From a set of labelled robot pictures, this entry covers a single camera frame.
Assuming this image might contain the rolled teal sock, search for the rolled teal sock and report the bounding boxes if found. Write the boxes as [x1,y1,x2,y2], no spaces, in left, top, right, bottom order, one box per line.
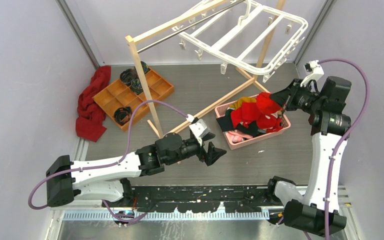
[140,61,150,74]

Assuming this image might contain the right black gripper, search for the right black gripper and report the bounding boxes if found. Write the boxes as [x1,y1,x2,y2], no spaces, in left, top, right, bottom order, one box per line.
[269,78,324,114]

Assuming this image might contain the pink sock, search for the pink sock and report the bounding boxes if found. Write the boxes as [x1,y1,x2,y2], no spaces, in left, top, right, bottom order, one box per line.
[226,130,253,144]

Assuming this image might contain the wooden drying rack frame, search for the wooden drying rack frame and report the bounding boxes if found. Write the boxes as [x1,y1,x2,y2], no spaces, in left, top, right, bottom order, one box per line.
[125,0,287,139]

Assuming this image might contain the pink plastic basket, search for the pink plastic basket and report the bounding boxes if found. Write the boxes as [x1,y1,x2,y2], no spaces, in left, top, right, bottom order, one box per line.
[214,94,291,150]

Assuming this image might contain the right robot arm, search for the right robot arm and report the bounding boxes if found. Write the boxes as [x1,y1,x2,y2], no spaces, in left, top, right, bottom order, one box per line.
[265,76,352,238]

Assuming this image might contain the rolled black orange sock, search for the rolled black orange sock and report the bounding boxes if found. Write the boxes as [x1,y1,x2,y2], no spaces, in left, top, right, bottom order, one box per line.
[113,106,133,126]

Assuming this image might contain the red sock in basket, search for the red sock in basket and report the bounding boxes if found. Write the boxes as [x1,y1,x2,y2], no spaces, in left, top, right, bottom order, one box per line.
[230,102,262,128]

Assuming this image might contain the mustard yellow sock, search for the mustard yellow sock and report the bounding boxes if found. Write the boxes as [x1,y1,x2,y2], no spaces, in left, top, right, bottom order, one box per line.
[228,97,257,110]

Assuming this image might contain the white plastic clip hanger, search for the white plastic clip hanger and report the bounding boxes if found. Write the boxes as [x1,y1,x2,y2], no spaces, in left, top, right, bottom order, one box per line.
[172,0,309,84]

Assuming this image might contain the red santa sock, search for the red santa sock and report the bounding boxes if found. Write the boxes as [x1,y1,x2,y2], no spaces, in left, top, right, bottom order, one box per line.
[256,92,282,133]

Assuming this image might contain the red cloth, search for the red cloth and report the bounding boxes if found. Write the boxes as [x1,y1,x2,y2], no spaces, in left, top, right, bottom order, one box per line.
[75,65,112,142]

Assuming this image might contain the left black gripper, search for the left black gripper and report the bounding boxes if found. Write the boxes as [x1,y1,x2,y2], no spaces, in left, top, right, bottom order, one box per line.
[165,132,226,166]

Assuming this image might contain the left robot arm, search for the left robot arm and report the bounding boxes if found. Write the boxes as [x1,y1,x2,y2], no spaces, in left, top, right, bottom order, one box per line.
[45,133,227,207]

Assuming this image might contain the rolled dark green sock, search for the rolled dark green sock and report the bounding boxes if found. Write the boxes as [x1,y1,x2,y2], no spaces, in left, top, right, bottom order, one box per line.
[130,78,144,95]

